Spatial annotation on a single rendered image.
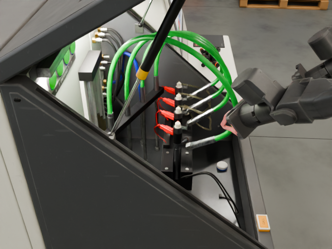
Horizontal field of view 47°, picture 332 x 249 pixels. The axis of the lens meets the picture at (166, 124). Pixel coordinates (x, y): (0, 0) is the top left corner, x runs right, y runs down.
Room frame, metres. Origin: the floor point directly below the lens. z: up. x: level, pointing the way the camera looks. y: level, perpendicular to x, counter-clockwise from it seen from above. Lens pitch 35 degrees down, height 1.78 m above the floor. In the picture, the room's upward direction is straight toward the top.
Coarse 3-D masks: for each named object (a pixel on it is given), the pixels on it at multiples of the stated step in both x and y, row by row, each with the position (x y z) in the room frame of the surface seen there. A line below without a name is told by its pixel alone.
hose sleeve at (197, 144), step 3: (204, 138) 0.81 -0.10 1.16; (207, 138) 0.80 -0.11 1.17; (210, 138) 0.79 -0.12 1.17; (213, 138) 0.79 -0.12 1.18; (195, 141) 0.82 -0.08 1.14; (198, 141) 0.81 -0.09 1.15; (201, 141) 0.80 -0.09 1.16; (204, 141) 0.80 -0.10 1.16; (207, 141) 0.79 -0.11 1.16; (210, 141) 0.79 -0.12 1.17; (213, 141) 0.78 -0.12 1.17; (216, 141) 0.79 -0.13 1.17; (192, 144) 0.81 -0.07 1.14; (195, 144) 0.81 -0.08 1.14; (198, 144) 0.80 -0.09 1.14; (201, 144) 0.80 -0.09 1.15; (204, 144) 0.80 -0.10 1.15; (207, 144) 0.79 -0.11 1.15; (192, 147) 0.81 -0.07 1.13; (195, 147) 0.81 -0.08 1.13
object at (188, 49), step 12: (144, 36) 0.87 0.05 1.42; (120, 48) 0.90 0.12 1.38; (192, 48) 0.82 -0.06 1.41; (204, 60) 0.80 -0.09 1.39; (216, 72) 0.79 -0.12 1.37; (108, 84) 0.92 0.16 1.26; (228, 84) 0.78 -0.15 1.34; (108, 96) 0.93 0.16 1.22; (108, 108) 0.93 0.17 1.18; (228, 132) 0.77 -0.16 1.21
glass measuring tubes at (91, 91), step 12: (84, 60) 1.01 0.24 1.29; (96, 60) 1.01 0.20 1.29; (84, 72) 0.94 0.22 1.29; (96, 72) 1.02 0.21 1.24; (84, 84) 0.95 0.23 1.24; (96, 84) 1.02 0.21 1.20; (84, 96) 0.94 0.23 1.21; (96, 96) 0.99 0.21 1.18; (84, 108) 0.94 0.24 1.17; (96, 108) 0.99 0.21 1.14; (96, 120) 0.95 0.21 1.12
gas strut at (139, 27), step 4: (152, 0) 1.24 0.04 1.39; (148, 4) 1.24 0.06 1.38; (148, 8) 1.24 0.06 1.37; (144, 16) 1.24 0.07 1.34; (136, 24) 1.24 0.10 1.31; (140, 24) 1.23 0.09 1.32; (136, 28) 1.24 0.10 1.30; (140, 28) 1.24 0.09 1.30; (136, 32) 1.24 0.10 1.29; (140, 32) 1.24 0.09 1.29
